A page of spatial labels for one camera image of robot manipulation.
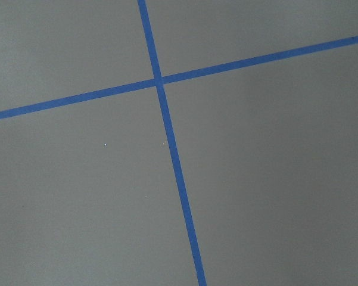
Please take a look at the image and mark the blue tape line crosswise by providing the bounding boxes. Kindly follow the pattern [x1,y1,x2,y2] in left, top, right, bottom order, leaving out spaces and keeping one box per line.
[0,33,358,123]

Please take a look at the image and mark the blue tape line lengthwise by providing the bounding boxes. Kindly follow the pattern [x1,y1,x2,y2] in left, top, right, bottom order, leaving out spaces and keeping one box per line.
[138,1,207,285]

